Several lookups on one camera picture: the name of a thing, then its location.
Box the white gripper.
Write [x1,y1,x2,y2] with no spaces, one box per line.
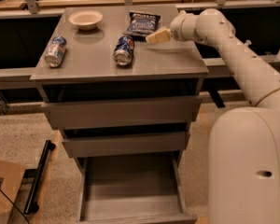
[146,10,198,44]

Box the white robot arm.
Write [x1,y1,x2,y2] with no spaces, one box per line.
[147,8,280,224]

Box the grey drawer cabinet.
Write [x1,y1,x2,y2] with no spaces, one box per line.
[31,7,208,224]

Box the middle grey drawer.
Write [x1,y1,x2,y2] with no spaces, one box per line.
[63,132,189,158]

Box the top grey drawer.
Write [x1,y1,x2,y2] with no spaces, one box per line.
[42,96,202,130]

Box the open bottom grey drawer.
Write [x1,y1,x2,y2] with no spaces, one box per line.
[77,152,197,224]

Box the center blue soda can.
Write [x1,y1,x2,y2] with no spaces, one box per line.
[113,35,134,66]

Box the blue soda can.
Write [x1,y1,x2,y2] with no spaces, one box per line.
[113,35,134,66]
[45,35,67,68]

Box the white paper bowl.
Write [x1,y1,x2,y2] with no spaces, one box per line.
[69,10,103,31]

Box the left blue soda can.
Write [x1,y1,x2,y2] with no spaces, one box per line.
[45,35,67,68]

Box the cardboard box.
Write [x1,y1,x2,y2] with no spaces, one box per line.
[0,160,25,224]

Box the left black floor bar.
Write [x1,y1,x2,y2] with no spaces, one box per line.
[23,140,56,215]

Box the black cable on box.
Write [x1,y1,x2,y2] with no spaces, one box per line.
[0,179,31,224]

